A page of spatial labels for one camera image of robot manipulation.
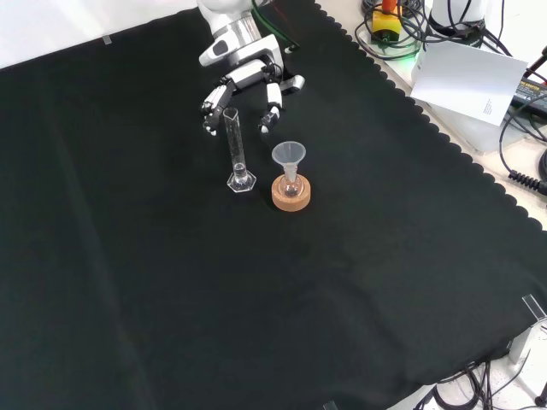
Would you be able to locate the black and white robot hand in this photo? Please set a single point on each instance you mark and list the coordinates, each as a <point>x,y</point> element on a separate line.
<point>250,53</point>

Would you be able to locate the clear glass graduated cylinder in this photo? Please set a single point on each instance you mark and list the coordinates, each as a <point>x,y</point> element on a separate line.
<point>235,145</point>

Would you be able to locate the clear plastic funnel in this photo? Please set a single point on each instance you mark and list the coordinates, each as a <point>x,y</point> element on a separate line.
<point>288,154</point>

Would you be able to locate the yellow stop button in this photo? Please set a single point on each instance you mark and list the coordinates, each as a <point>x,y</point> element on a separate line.
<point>386,23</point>

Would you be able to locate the small round-bottom glass flask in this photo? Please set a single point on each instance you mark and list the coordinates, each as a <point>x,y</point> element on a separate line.
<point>291,190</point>

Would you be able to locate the pale board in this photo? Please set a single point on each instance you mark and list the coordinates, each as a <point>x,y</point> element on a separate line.
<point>466,81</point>

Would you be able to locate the black bench cloth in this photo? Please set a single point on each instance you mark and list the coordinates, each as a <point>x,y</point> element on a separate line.
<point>171,265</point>

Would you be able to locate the white box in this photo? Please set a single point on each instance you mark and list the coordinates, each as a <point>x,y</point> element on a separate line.
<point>478,132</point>

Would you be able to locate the black power adapter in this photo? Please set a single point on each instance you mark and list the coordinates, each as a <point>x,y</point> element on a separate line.
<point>532,96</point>

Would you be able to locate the black probe rod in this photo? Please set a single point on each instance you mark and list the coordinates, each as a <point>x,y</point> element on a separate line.
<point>536,64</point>

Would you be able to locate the clear acrylic clip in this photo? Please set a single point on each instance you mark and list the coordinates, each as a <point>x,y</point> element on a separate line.
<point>535,306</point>

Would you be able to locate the black tripod foot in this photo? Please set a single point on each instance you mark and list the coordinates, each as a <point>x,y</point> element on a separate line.
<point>541,400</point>

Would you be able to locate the aluminium bracket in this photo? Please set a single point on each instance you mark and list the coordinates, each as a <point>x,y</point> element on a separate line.
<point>526,341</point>

